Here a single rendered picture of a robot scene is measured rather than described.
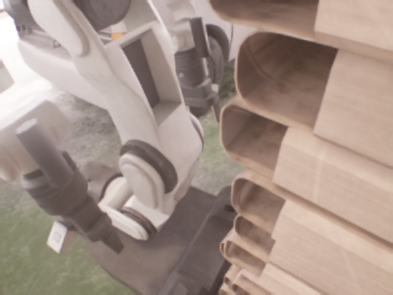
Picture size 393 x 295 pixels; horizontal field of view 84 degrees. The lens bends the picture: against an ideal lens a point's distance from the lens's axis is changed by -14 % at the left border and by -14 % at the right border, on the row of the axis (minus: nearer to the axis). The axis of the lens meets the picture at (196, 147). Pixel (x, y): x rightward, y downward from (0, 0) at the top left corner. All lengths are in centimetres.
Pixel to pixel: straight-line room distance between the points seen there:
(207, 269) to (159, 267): 16
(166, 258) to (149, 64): 64
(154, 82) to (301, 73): 39
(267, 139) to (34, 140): 27
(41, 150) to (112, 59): 17
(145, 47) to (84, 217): 32
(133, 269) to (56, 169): 61
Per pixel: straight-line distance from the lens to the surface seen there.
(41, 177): 40
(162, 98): 54
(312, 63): 19
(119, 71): 41
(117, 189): 88
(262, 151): 17
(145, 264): 91
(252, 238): 23
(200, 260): 87
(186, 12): 68
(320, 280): 21
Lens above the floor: 100
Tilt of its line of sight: 43 degrees down
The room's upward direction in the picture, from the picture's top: 4 degrees counter-clockwise
